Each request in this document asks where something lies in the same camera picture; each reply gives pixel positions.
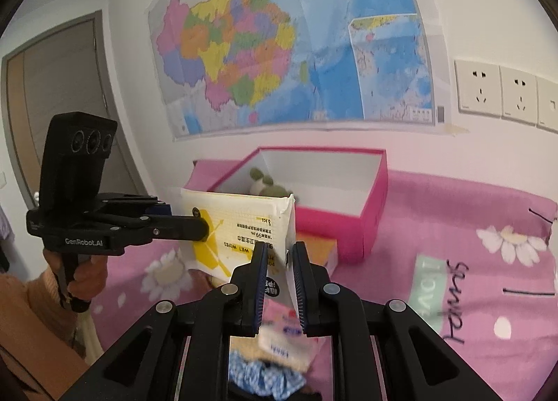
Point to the pink floral tissue pack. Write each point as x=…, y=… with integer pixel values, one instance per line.
x=283, y=340

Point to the person's left hand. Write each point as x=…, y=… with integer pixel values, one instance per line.
x=93, y=274

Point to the blue gingham scrunchie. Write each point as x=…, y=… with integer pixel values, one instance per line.
x=261, y=377

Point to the white yellow wet wipes pack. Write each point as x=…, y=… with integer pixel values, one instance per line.
x=244, y=226

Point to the brown wooden door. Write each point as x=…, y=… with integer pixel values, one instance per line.
x=65, y=78

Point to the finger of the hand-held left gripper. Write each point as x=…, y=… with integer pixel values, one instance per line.
x=183, y=227
x=160, y=209

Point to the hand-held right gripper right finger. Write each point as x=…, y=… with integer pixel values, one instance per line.
x=298, y=287

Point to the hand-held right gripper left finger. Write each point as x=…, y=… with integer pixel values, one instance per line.
x=260, y=287

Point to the colourful wall map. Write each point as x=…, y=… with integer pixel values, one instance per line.
x=261, y=35

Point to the pink cardboard box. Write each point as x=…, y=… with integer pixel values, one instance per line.
x=331, y=226

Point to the white wall outlet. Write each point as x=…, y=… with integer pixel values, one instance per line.
x=477, y=87
x=518, y=96
x=548, y=107

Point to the pink flower printed bed sheet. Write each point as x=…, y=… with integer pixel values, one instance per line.
x=436, y=218

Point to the green white plush toy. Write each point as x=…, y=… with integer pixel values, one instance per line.
x=266, y=186

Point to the pastel orange tissue pack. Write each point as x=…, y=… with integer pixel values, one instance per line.
x=320, y=253

